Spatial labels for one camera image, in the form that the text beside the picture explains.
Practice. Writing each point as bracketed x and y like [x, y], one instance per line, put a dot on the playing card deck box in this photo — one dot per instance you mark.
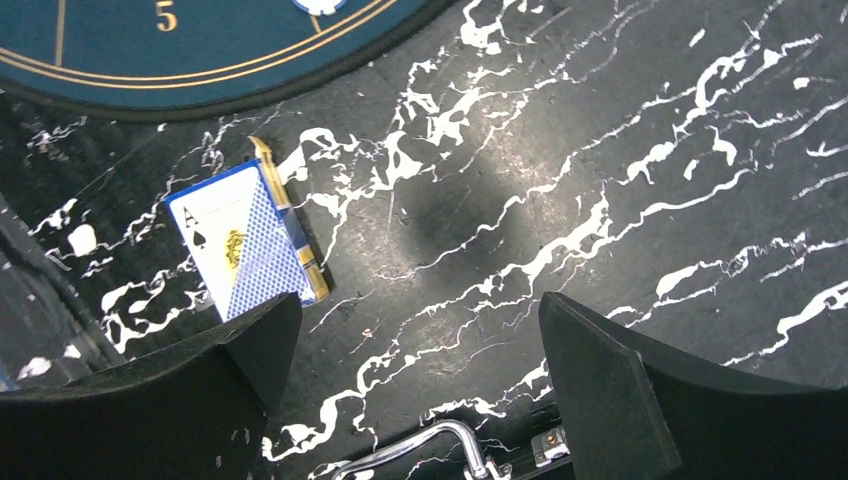
[245, 238]

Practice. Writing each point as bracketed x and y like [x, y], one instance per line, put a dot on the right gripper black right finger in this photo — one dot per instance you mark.
[633, 407]

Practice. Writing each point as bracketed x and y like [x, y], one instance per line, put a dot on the round dark blue poker mat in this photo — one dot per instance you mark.
[163, 61]

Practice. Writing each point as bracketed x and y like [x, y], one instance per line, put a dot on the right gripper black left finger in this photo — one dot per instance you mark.
[195, 409]

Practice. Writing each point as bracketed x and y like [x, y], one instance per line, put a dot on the white chip mat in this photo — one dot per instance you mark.
[319, 7]

